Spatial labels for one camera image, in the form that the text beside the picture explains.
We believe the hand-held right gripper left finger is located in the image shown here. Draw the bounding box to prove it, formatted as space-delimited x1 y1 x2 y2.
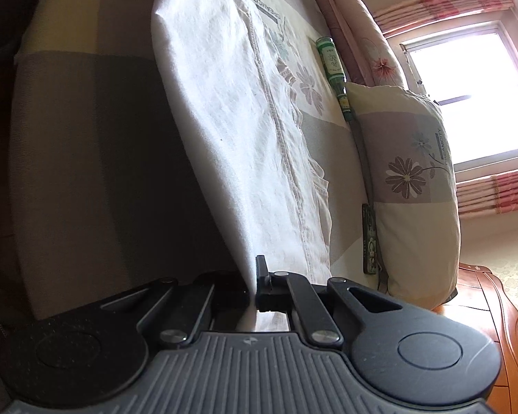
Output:
99 271 250 348

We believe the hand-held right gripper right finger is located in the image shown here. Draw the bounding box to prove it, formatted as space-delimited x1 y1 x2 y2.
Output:
256 255 404 348

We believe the white printed long-sleeve shirt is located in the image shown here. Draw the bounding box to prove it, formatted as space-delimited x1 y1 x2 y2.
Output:
150 0 334 333

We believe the phone in printed case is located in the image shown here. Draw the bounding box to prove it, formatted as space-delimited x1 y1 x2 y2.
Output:
362 203 380 276

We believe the floral patchwork pillow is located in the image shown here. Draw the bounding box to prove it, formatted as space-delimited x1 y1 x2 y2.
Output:
345 81 462 310

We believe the green glass bottle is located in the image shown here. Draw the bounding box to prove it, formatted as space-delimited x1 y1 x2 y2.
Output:
315 37 358 127

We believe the wooden headboard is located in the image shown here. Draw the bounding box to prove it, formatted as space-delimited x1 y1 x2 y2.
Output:
432 262 518 414

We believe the pink patterned curtain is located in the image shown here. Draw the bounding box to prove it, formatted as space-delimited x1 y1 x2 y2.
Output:
373 0 515 38
455 169 518 220

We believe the folded pink floral quilt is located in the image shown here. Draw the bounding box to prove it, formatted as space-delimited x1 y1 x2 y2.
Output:
296 0 411 91

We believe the window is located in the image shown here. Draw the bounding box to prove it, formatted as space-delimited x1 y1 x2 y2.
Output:
399 21 518 173

